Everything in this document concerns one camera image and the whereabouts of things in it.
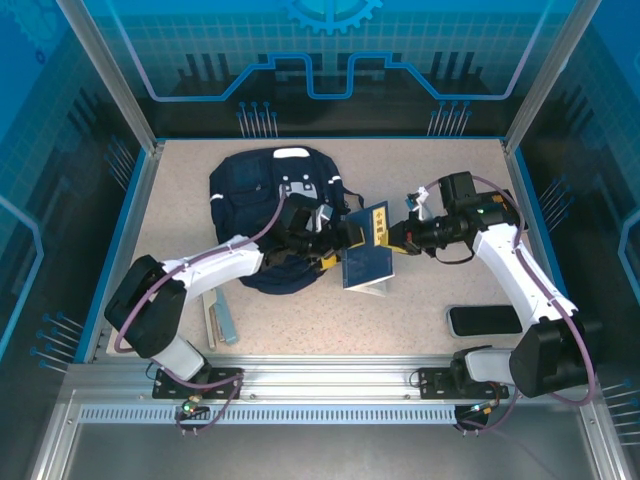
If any blue book yellow label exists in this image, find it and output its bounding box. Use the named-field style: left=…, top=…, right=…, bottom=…
left=341, top=199, right=397, bottom=297

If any navy blue backpack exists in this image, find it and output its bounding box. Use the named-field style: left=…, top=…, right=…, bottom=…
left=208, top=145, right=366, bottom=297

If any black smartphone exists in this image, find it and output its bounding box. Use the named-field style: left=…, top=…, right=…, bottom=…
left=444, top=304, right=524, bottom=340

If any blue grey stationery box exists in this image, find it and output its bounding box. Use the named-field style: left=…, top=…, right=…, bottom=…
left=214, top=294, right=241, bottom=346

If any beige ruler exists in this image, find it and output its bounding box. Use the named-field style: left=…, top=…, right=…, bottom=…
left=201, top=292, right=224, bottom=347

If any blue table edge trim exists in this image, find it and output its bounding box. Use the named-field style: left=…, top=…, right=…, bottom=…
left=73, top=144, right=149, bottom=364
left=513, top=144, right=592, bottom=364
left=154, top=134, right=506, bottom=143

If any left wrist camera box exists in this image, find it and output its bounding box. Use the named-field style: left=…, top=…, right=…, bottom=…
left=278, top=193, right=335, bottom=235

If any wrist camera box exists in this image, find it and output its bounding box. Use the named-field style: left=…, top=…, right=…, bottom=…
left=405, top=171, right=477, bottom=221
left=278, top=193, right=335, bottom=235

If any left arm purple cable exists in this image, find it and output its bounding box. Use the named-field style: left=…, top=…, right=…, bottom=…
left=114, top=184, right=289, bottom=437

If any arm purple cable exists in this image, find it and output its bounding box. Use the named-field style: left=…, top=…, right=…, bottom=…
left=114, top=184, right=289, bottom=437
left=457, top=174, right=599, bottom=437

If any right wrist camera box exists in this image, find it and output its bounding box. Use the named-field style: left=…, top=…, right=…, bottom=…
left=405, top=171, right=477, bottom=221

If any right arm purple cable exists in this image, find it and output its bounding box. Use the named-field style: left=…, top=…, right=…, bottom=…
left=457, top=174, right=599, bottom=437

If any aluminium mounting rail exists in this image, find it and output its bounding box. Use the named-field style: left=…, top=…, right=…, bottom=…
left=65, top=354, right=597, bottom=404

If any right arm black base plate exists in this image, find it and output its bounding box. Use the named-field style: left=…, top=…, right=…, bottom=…
left=417, top=367, right=510, bottom=400

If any slotted grey cable duct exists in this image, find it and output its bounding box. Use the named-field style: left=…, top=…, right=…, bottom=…
left=78, top=404, right=460, bottom=426

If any aluminium side rail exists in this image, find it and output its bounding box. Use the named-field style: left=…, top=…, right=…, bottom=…
left=82, top=142, right=166, bottom=364

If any right aluminium frame post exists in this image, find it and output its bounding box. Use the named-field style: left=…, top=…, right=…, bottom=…
left=501, top=0, right=601, bottom=157

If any aluminium frame post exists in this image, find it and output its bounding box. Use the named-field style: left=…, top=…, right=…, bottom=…
left=54, top=0, right=167, bottom=157
left=501, top=0, right=601, bottom=157

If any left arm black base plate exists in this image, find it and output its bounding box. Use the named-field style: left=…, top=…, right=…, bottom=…
left=152, top=367, right=245, bottom=400

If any left aluminium frame post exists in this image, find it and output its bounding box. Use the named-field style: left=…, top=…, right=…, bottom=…
left=54, top=0, right=167, bottom=157

